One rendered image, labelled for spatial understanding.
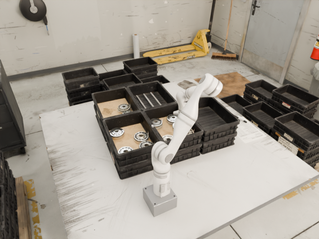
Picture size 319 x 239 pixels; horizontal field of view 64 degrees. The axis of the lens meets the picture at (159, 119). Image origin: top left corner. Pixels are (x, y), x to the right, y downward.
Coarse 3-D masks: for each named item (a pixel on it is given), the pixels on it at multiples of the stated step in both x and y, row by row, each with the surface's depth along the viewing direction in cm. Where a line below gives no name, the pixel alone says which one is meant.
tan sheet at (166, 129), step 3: (165, 117) 201; (162, 120) 198; (165, 120) 198; (162, 123) 195; (165, 123) 195; (162, 126) 192; (165, 126) 192; (168, 126) 192; (171, 126) 192; (159, 129) 188; (162, 129) 188; (165, 129) 188; (168, 129) 188; (171, 129) 188; (159, 132) 186; (162, 132) 186; (165, 132) 186; (168, 132) 186; (171, 132) 186; (162, 135) 183; (165, 135) 183; (171, 135) 183
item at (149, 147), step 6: (126, 114) 187; (150, 126) 177; (108, 132) 170; (156, 132) 170; (114, 144) 160; (114, 150) 157; (132, 150) 156; (138, 150) 156; (144, 150) 158; (120, 156) 153
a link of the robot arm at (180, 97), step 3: (177, 93) 157; (180, 93) 156; (183, 93) 156; (177, 96) 157; (180, 96) 156; (183, 96) 156; (177, 99) 159; (180, 99) 156; (183, 99) 156; (180, 102) 158; (183, 102) 164; (186, 102) 165; (180, 105) 160; (183, 105) 159; (180, 108) 162
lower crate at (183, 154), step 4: (200, 144) 177; (188, 148) 174; (192, 148) 176; (196, 148) 179; (180, 152) 173; (184, 152) 176; (188, 152) 178; (192, 152) 179; (196, 152) 181; (176, 156) 175; (180, 156) 177; (184, 156) 179; (188, 156) 181; (192, 156) 182; (172, 160) 176; (176, 160) 177; (180, 160) 179
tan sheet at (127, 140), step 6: (132, 126) 192; (138, 126) 192; (126, 132) 186; (132, 132) 186; (126, 138) 180; (132, 138) 180; (120, 144) 175; (126, 144) 175; (132, 144) 175; (138, 144) 175
